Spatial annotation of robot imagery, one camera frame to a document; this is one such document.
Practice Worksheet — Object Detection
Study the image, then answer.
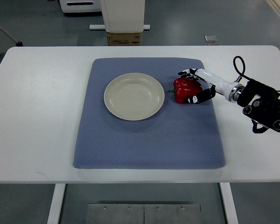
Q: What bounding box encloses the brown cardboard box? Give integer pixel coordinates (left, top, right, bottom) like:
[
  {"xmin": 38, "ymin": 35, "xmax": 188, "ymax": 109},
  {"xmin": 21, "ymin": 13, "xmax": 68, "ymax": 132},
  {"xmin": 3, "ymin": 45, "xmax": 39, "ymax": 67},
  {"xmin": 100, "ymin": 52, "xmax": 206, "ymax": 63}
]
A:
[{"xmin": 107, "ymin": 33, "xmax": 141, "ymax": 46}]

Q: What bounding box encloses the red bell pepper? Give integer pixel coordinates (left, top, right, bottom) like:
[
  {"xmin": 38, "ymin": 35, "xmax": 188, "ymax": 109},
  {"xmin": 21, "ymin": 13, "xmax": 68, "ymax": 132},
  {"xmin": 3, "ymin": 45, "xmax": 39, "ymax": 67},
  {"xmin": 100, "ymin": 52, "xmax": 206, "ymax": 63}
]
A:
[{"xmin": 169, "ymin": 77, "xmax": 203, "ymax": 104}]

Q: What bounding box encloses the white machine base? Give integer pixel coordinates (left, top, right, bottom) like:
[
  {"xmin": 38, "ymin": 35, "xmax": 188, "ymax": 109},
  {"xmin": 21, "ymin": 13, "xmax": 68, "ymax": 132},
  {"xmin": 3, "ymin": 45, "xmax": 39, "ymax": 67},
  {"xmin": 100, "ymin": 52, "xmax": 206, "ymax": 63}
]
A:
[{"xmin": 59, "ymin": 0, "xmax": 101, "ymax": 13}]

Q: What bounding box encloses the white pedestal column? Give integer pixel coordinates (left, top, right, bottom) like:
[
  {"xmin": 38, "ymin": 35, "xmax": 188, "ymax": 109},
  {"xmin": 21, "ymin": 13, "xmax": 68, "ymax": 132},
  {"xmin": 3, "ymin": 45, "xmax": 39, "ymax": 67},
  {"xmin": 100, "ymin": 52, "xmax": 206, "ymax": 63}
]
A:
[{"xmin": 89, "ymin": 0, "xmax": 151, "ymax": 33}]

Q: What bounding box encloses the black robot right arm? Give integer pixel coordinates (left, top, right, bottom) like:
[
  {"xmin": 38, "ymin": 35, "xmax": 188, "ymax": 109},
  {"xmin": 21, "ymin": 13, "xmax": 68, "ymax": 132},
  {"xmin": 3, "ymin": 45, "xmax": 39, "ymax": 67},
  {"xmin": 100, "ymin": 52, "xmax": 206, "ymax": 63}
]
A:
[{"xmin": 233, "ymin": 56, "xmax": 280, "ymax": 133}]

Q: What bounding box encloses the white table leg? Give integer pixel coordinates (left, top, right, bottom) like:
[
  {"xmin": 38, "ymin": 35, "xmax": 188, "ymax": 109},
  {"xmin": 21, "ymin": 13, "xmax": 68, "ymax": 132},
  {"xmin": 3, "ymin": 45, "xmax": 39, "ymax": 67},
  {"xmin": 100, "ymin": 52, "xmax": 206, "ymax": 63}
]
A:
[
  {"xmin": 47, "ymin": 183, "xmax": 66, "ymax": 224},
  {"xmin": 219, "ymin": 182, "xmax": 239, "ymax": 224}
]

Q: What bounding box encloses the white table right leg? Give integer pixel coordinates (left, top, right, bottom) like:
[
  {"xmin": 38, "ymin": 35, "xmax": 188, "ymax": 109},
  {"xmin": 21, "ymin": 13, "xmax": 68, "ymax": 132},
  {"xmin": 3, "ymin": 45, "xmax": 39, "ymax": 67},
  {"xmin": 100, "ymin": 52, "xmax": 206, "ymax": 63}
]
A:
[{"xmin": 219, "ymin": 182, "xmax": 239, "ymax": 224}]

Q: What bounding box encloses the blue textured mat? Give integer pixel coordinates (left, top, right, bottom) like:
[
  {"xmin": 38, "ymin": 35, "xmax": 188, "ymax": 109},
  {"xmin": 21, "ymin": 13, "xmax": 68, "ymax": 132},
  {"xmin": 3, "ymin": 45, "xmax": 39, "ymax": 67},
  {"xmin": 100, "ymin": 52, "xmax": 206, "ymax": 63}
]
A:
[{"xmin": 73, "ymin": 57, "xmax": 225, "ymax": 169}]

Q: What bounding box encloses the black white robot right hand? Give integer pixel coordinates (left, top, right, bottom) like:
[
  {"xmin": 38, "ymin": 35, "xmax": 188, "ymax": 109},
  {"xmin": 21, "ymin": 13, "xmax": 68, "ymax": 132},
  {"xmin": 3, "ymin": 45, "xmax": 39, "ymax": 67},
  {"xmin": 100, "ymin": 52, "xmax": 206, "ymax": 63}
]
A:
[{"xmin": 178, "ymin": 69, "xmax": 244, "ymax": 104}]

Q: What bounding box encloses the white table left leg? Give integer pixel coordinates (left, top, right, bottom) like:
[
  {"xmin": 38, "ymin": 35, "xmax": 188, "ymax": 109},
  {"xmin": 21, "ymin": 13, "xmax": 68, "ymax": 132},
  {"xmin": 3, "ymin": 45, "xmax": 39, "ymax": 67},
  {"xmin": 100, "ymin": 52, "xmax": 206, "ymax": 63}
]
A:
[{"xmin": 47, "ymin": 183, "xmax": 66, "ymax": 224}]

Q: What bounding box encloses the cream round plate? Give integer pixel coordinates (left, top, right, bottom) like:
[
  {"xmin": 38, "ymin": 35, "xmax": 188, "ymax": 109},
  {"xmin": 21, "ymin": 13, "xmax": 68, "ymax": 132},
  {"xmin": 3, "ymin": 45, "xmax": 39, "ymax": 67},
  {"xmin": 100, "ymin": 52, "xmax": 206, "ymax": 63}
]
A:
[{"xmin": 104, "ymin": 73, "xmax": 165, "ymax": 121}]

